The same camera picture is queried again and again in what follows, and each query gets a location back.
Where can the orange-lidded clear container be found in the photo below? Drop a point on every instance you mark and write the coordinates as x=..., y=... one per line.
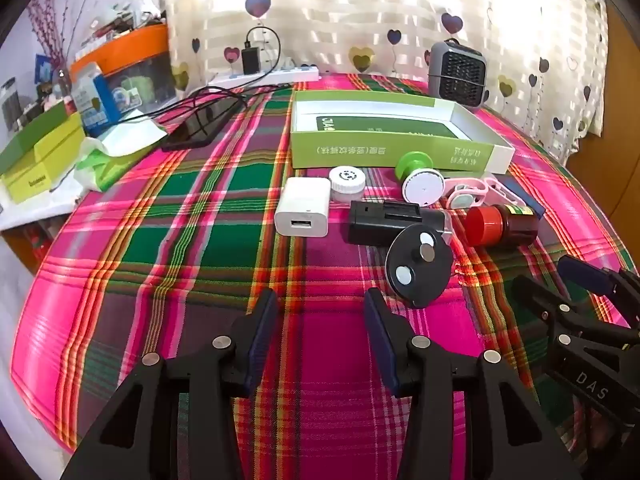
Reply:
x=130, y=47

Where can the purple decorative branches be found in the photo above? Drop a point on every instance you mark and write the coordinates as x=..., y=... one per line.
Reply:
x=50, y=25

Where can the grey fan heater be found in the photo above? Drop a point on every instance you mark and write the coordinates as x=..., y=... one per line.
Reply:
x=457, y=77

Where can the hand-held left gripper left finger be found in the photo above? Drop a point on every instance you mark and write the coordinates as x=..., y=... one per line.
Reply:
x=261, y=345

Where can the glass jar with dark contents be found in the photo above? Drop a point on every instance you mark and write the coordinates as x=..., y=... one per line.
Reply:
x=11, y=105

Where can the white USB charger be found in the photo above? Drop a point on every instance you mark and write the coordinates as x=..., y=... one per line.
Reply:
x=302, y=205

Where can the brown bottle with red cap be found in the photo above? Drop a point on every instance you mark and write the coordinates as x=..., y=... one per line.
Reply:
x=520, y=225

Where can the white power strip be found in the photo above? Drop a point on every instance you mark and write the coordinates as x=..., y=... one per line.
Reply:
x=280, y=76

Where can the black power adapter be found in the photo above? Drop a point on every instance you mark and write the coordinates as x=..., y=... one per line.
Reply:
x=250, y=60

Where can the pink plaid tablecloth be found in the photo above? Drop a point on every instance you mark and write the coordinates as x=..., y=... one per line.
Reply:
x=200, y=260

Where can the black smartphone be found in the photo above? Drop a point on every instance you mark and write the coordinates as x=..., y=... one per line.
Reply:
x=200, y=132

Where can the green and white cardboard box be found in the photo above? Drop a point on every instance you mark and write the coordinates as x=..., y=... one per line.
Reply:
x=340, y=152

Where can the green-capped white round device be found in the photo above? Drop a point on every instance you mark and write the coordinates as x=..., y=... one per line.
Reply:
x=422, y=187

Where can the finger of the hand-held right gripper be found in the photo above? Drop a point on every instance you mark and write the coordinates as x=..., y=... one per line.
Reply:
x=582, y=272
x=555, y=312

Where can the dark green cardboard box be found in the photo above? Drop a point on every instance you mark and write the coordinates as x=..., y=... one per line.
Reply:
x=30, y=135

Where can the yellow-green cardboard box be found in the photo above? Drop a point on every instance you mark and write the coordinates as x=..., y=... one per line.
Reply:
x=45, y=170

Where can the blue carton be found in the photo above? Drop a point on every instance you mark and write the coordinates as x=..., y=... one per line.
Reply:
x=95, y=102

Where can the small white round jar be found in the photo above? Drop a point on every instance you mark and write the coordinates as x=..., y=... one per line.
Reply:
x=347, y=187

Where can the heart-print curtain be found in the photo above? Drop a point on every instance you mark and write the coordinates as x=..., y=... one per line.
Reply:
x=350, y=10

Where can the black clip clear tip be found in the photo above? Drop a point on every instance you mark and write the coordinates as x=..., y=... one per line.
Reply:
x=380, y=222

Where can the black disc with magnets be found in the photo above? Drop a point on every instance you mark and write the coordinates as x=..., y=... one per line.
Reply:
x=417, y=285

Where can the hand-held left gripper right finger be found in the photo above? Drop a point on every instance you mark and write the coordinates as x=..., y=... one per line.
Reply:
x=382, y=345

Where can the pink plastic clip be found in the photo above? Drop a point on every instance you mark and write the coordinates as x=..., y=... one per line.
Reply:
x=475, y=186
x=500, y=192

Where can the green tissue pack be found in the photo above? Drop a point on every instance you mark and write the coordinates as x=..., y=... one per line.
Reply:
x=120, y=142

